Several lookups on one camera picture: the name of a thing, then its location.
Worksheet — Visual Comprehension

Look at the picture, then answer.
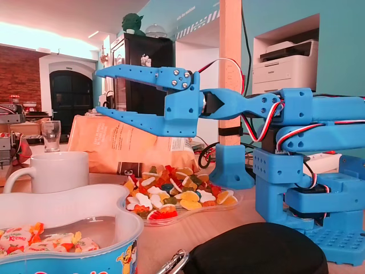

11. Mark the black fridge cabinet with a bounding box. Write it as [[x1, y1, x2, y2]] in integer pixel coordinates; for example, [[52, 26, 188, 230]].
[[109, 33, 175, 117]]

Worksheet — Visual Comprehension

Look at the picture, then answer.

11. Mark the beige crisps bag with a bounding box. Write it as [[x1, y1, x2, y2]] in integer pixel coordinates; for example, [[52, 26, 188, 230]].
[[68, 114, 201, 175]]

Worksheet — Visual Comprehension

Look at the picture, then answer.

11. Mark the glass dome cover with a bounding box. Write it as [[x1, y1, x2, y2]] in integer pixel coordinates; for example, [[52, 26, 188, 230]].
[[144, 23, 168, 39]]

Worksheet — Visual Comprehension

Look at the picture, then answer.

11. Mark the green Yoda figure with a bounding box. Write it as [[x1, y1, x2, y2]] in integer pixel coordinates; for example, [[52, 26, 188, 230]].
[[121, 13, 147, 37]]

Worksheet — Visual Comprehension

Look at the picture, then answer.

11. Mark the dark arched door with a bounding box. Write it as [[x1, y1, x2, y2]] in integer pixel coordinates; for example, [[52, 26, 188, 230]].
[[49, 70, 94, 135]]

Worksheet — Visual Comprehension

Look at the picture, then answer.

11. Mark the empty drinking glass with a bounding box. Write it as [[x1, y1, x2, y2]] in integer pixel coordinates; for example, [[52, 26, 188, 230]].
[[42, 120, 62, 152]]

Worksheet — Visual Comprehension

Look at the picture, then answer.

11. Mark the white ceramic mug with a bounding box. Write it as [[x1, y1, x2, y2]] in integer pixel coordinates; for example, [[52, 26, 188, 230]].
[[3, 151, 90, 195]]

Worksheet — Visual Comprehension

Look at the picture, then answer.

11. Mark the clear plastic gummy tray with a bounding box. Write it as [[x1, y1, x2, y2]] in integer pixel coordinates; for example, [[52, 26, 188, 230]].
[[122, 164, 243, 228]]

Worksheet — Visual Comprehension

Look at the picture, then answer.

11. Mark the translucent candy tub blue label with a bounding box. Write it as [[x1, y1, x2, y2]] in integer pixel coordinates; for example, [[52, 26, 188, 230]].
[[0, 184, 145, 274]]

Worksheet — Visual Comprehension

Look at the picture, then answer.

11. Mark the white office printer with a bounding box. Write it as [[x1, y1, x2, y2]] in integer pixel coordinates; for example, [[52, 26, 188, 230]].
[[253, 39, 319, 95]]

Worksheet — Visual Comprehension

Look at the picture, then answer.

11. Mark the wrapped Krema candy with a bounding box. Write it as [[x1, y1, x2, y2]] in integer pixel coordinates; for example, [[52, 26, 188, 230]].
[[0, 222, 45, 251], [42, 231, 83, 252], [74, 236, 100, 253]]

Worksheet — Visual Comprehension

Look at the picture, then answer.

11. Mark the metal carabiner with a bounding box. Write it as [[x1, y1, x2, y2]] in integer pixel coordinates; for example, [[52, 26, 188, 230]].
[[155, 248, 190, 274]]

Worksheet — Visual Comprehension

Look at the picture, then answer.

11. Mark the white power strip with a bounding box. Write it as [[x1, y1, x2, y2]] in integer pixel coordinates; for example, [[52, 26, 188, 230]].
[[303, 150, 343, 175]]

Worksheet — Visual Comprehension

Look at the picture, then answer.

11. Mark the black fabric pouch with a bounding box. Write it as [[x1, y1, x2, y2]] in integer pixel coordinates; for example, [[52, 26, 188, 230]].
[[185, 222, 329, 274]]

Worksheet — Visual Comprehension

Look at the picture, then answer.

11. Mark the thick black table cable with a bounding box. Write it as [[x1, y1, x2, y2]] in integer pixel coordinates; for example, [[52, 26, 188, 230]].
[[198, 141, 221, 170]]

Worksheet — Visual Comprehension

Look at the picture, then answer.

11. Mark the black strap on post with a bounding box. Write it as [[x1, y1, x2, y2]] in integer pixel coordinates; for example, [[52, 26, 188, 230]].
[[218, 127, 244, 136]]

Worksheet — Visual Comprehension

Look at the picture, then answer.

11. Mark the red white black servo cable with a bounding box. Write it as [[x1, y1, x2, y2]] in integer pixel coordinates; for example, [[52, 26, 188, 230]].
[[198, 58, 246, 96]]

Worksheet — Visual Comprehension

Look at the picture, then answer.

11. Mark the blue post foot mount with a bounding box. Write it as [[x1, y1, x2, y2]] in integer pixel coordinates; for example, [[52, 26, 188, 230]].
[[209, 143, 256, 190]]

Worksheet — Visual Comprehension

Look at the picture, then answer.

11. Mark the wooden post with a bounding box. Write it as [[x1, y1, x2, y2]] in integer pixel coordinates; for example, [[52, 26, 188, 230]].
[[218, 0, 243, 146]]

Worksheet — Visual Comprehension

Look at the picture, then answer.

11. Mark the black wall cable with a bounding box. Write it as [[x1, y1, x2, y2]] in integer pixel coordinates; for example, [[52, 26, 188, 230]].
[[241, 4, 254, 96]]

